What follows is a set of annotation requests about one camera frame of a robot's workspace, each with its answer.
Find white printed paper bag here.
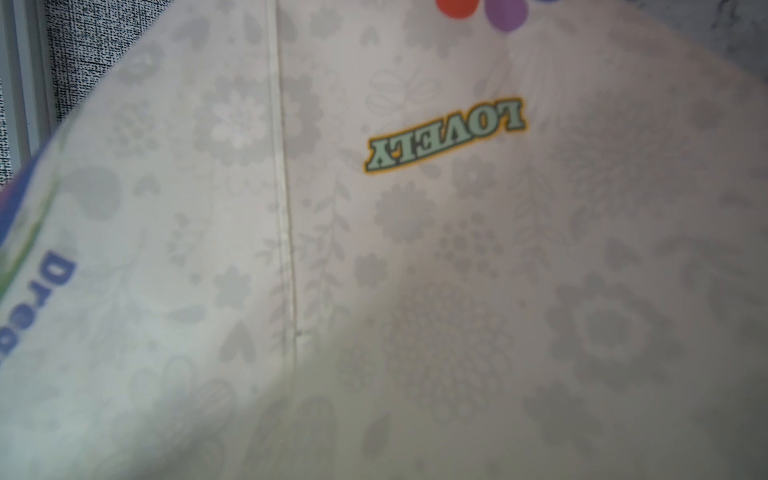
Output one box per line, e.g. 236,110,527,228
1,1,767,479

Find aluminium cage frame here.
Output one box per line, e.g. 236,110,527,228
1,0,58,172

